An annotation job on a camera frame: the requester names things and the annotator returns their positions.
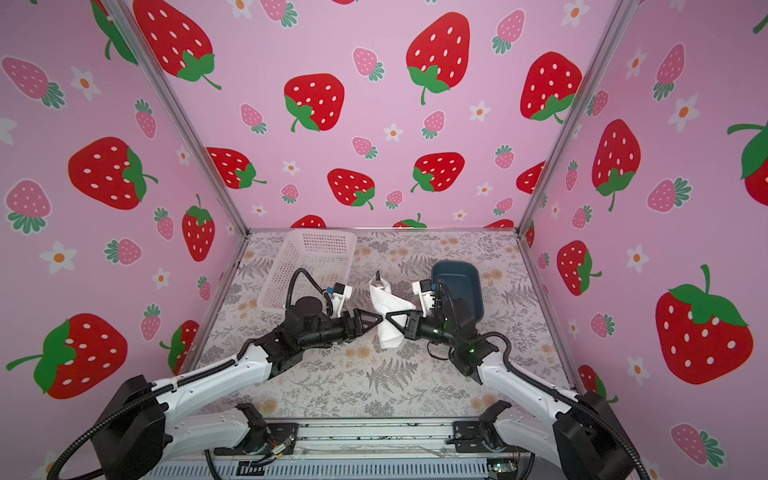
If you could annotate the right aluminium corner post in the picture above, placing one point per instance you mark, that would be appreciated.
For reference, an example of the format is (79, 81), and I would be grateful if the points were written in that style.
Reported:
(616, 28)

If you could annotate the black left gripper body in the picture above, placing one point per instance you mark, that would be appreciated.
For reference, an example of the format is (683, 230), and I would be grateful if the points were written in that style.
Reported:
(347, 332)

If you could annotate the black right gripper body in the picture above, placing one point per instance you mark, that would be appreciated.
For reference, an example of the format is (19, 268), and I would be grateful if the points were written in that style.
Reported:
(415, 331)

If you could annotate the aluminium corner frame post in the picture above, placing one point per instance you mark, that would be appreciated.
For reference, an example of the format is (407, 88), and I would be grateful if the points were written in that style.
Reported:
(122, 14)

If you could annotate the teal plastic utensil tray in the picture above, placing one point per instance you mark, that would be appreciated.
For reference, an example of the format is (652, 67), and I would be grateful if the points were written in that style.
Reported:
(463, 281)

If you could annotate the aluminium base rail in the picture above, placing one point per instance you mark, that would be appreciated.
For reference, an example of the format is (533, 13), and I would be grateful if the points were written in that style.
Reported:
(398, 448)

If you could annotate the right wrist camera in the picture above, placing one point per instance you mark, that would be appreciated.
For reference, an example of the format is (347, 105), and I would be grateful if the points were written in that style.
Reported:
(426, 293)

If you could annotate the white plastic mesh basket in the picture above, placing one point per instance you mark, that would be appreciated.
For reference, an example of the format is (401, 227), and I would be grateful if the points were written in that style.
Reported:
(326, 254)

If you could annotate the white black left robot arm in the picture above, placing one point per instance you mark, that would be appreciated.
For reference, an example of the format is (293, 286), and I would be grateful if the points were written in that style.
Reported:
(147, 423)

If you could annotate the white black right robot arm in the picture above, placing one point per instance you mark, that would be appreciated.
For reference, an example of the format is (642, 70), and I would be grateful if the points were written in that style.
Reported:
(579, 433)

